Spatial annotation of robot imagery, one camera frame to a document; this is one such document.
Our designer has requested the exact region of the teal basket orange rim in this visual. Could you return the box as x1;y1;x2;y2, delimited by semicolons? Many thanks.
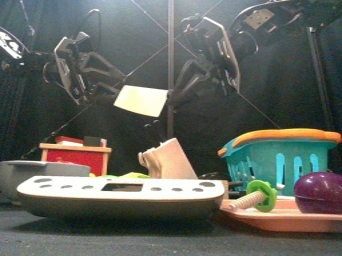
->
217;127;342;198

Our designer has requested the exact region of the small black block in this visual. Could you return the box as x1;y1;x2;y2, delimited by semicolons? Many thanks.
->
82;135;105;148

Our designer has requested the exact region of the red white toy block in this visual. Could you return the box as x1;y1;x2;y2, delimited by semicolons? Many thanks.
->
54;135;86;147

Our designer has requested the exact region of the red wooden toy box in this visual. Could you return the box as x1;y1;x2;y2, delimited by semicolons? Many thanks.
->
38;142;114;177

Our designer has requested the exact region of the cream toy knife block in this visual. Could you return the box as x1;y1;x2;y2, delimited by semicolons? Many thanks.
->
137;137;201;180

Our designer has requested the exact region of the yellow-green toy food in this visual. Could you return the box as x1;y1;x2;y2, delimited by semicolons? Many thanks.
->
89;171;153;180

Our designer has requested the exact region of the black stand pole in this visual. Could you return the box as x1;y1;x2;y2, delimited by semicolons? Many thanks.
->
307;25;337;132

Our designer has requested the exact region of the grey plastic container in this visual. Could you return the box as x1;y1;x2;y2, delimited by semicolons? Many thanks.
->
0;159;93;202

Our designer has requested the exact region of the green toy screw cream thread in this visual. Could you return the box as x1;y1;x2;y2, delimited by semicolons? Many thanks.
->
228;179;280;213

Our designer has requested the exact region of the purple toy ball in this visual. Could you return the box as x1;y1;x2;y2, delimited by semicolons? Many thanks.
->
293;171;342;215

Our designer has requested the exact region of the pink plastic tray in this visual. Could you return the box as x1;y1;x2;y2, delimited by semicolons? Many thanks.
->
218;195;342;234

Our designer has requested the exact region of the grey metal frame pole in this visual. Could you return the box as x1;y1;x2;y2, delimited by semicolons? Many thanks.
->
166;0;177;140

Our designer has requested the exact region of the black cable loop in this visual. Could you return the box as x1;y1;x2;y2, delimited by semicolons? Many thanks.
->
81;8;103;36

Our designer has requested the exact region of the black toy knife handle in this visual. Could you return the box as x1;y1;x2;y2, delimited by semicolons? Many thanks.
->
144;119;169;143

